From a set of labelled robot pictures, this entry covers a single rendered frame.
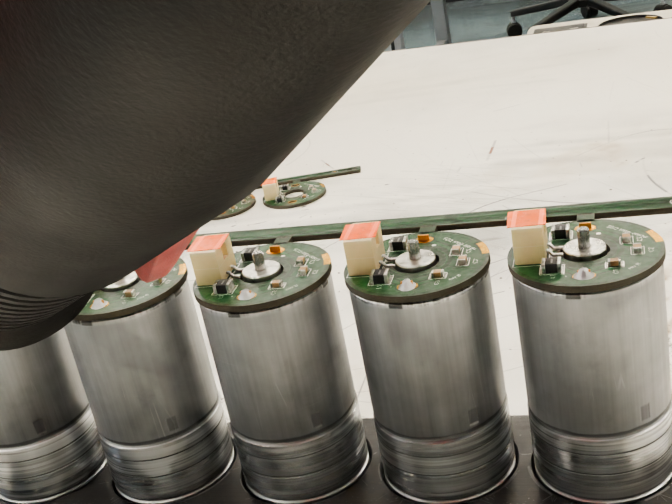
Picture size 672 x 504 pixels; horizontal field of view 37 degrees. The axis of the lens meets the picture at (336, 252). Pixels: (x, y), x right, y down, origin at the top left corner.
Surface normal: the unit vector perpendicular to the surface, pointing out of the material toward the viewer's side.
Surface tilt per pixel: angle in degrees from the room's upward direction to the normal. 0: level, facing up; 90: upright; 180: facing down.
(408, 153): 0
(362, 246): 90
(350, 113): 0
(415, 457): 90
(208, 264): 90
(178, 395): 90
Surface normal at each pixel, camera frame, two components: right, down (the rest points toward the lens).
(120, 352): -0.01, 0.40
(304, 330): 0.55, 0.24
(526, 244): -0.22, 0.43
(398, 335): -0.43, 0.43
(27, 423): 0.25, 0.35
